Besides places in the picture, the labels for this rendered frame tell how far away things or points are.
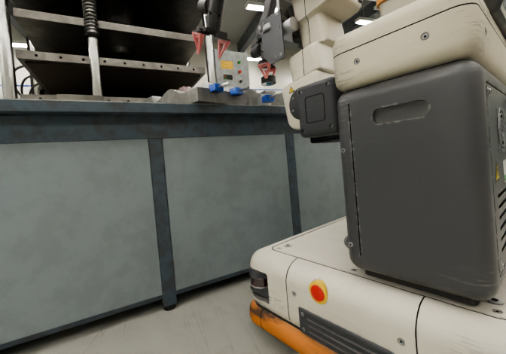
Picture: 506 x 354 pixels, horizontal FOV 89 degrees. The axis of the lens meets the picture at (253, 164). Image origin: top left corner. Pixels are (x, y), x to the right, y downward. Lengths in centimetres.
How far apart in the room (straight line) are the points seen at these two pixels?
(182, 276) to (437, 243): 90
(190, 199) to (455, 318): 87
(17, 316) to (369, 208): 107
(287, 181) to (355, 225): 73
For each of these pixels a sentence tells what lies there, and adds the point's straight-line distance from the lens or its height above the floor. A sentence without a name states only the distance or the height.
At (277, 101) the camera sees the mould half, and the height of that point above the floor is 84.
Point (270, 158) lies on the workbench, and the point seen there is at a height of 56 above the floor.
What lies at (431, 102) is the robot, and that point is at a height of 63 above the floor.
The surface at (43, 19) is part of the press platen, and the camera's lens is 215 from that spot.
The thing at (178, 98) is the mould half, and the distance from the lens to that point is 116.
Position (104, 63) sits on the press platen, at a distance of 201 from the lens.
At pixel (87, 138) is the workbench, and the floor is 68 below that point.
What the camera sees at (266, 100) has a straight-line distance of 118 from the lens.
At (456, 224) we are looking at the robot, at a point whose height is 43.
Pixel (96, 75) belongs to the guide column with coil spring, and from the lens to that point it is 193.
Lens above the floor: 56
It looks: 1 degrees down
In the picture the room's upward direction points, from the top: 5 degrees counter-clockwise
